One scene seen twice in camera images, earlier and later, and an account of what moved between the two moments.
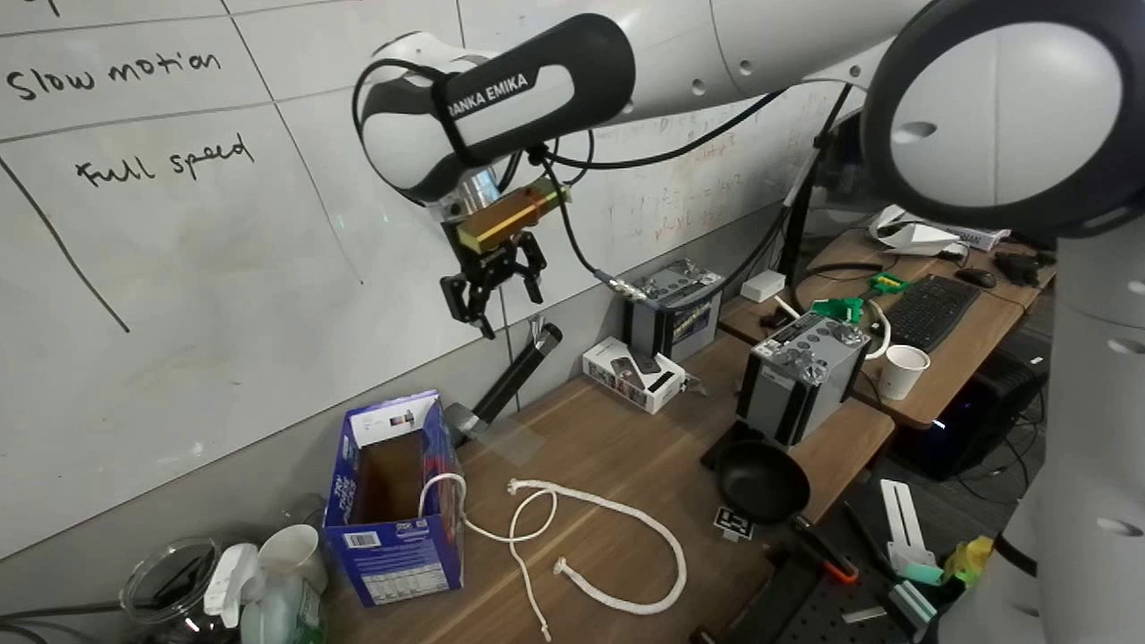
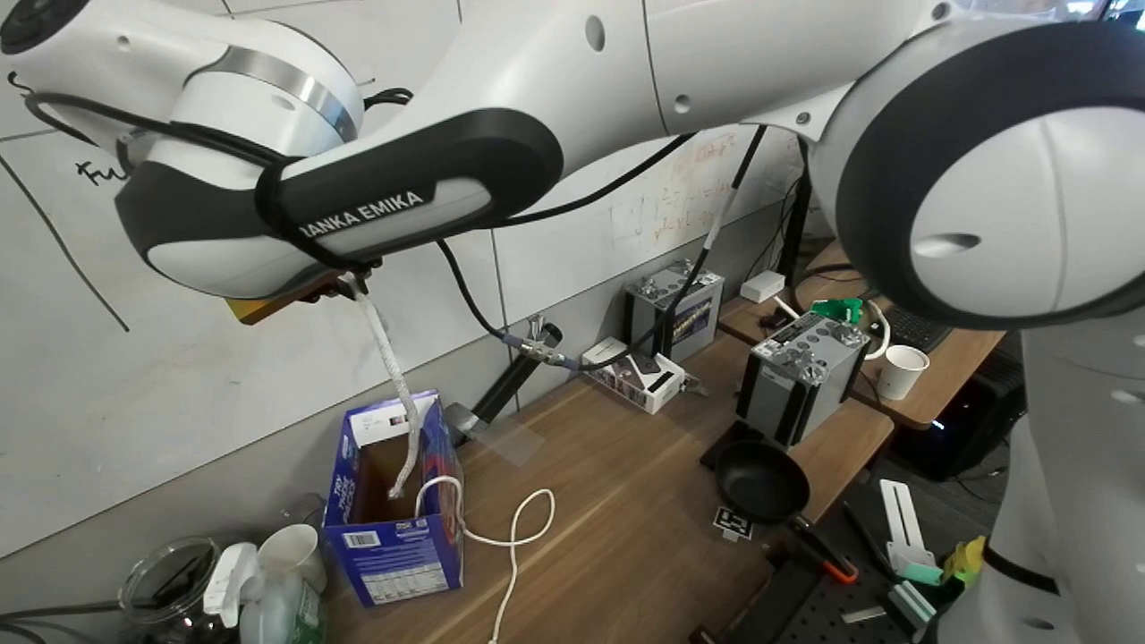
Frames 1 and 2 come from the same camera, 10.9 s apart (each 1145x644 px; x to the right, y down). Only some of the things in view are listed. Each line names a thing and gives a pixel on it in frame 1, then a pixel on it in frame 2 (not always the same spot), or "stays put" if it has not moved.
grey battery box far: (673, 309) stays put
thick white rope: (630, 512) to (405, 392)
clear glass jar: (170, 584) stays put
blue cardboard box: (395, 506) stays put
